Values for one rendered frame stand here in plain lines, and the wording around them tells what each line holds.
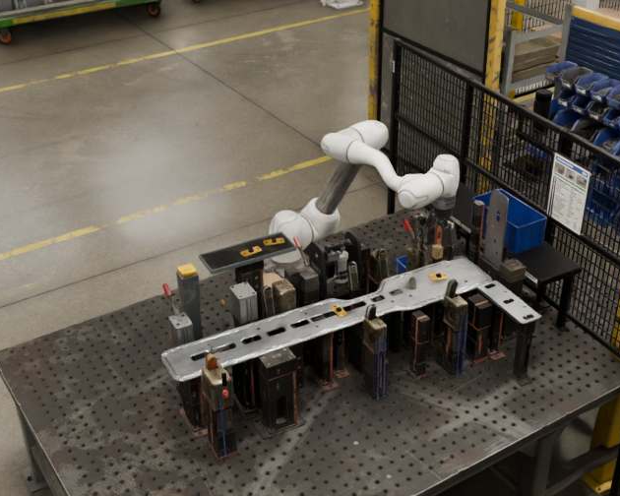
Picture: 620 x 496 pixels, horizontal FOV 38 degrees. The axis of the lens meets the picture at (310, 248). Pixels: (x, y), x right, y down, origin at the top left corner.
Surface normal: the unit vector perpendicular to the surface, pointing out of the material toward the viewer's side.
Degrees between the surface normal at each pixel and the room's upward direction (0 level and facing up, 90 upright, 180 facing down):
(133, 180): 0
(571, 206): 90
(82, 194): 0
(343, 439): 0
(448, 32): 92
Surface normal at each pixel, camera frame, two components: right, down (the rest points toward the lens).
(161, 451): -0.01, -0.85
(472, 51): -0.84, 0.32
